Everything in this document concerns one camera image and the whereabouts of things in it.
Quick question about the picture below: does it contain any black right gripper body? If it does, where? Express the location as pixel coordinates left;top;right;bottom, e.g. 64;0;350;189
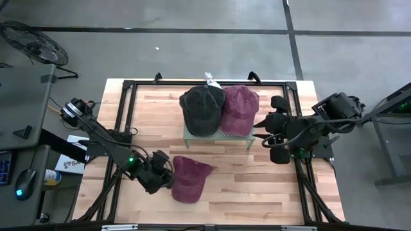
265;95;296;165

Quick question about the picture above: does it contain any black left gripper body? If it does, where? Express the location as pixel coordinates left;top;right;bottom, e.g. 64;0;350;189
136;150;175;195

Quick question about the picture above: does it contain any maroon baseball cap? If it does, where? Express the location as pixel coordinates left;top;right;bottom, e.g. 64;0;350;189
220;85;260;137
171;156;214;204

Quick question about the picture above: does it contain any dark grey baseball cap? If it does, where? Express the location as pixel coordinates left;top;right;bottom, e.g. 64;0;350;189
179;85;227;137

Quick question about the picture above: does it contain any small green perforated shelf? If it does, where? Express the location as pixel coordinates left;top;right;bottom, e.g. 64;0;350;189
182;124;257;150

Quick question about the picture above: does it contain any white printed cardboard box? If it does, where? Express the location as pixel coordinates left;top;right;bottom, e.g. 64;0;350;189
54;134;88;176

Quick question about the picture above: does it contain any white and yellow can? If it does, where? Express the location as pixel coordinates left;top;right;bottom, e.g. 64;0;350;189
43;169;62;187

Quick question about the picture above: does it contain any black computer mouse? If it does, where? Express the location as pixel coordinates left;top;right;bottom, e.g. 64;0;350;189
14;168;37;202

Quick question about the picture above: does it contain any black wedge stand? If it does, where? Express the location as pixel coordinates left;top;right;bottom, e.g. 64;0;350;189
12;124;33;141

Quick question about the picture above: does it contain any grey desk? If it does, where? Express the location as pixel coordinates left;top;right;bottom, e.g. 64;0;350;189
0;144;52;229
0;64;57;151

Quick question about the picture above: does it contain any black keyboard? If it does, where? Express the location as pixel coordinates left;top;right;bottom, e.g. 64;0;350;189
0;151;13;187

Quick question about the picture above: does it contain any black floor fan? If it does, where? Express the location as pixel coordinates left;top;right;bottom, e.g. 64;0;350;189
0;21;80;80

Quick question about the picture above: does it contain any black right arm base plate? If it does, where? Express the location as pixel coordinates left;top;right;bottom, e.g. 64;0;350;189
287;133;335;160

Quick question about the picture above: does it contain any silver metal bracket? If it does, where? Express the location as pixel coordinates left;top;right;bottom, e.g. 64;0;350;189
281;225;318;231
101;223;139;231

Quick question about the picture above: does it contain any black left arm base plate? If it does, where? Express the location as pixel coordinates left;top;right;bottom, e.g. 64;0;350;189
85;131;133;158

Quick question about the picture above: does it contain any grey metal table frame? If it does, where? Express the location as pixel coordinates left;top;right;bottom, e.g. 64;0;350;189
361;81;411;187

